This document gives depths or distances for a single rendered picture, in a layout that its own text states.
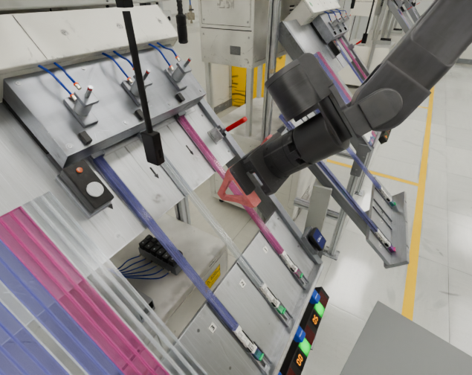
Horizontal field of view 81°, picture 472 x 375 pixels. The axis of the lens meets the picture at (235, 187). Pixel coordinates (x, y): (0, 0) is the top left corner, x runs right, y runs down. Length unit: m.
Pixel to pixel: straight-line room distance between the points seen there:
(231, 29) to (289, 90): 1.21
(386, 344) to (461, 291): 1.17
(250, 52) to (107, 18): 0.97
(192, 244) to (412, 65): 0.81
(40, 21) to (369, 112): 0.49
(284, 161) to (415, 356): 0.66
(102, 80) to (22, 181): 0.21
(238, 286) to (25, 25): 0.57
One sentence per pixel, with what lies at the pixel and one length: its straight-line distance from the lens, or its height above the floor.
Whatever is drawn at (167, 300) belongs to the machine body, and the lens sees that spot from 0.87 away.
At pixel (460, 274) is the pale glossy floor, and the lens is 2.10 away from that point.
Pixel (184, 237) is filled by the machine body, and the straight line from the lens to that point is 1.01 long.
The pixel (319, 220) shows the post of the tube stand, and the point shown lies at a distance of 1.01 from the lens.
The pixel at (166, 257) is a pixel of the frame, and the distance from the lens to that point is 0.89.
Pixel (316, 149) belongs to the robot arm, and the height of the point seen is 1.17.
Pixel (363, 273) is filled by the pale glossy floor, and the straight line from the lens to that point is 1.82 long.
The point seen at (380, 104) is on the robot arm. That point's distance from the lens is 0.34.
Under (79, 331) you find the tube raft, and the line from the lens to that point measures 0.48.
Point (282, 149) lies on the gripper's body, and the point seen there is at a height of 1.16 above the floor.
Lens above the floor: 1.34
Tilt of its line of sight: 36 degrees down
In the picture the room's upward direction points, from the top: straight up
